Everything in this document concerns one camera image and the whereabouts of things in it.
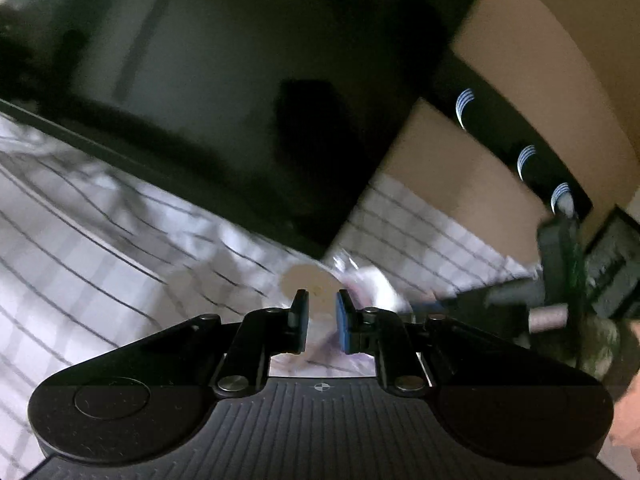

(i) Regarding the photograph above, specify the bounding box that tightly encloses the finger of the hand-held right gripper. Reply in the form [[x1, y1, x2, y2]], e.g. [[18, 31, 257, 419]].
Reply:
[[407, 279, 547, 312]]

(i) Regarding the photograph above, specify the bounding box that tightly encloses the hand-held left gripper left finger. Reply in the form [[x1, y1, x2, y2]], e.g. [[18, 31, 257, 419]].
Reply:
[[37, 288, 309, 401]]

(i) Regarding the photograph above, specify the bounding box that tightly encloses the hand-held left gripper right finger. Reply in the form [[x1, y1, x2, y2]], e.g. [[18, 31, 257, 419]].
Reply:
[[336, 289, 609, 399]]

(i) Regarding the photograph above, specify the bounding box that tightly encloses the person's right forearm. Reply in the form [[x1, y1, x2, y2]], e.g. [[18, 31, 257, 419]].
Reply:
[[611, 320, 640, 462]]

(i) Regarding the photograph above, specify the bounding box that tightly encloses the white plush toy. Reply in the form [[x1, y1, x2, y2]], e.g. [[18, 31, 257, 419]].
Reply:
[[334, 255, 407, 313]]

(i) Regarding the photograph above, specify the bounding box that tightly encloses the black framed picture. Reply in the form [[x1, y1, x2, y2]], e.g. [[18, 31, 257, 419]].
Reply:
[[584, 206, 640, 320]]

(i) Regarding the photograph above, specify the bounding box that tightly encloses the pale cylindrical roll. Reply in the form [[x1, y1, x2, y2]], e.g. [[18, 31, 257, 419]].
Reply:
[[527, 304, 569, 334]]

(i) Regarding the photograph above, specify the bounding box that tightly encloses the checked bed sheet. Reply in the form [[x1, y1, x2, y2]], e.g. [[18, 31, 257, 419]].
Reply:
[[0, 110, 542, 480]]

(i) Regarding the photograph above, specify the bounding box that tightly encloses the large black screen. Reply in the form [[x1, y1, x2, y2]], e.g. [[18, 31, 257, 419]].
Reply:
[[0, 0, 495, 262]]

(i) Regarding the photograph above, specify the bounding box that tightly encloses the black wall panel with lights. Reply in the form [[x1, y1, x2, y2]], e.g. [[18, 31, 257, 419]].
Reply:
[[434, 54, 594, 222]]

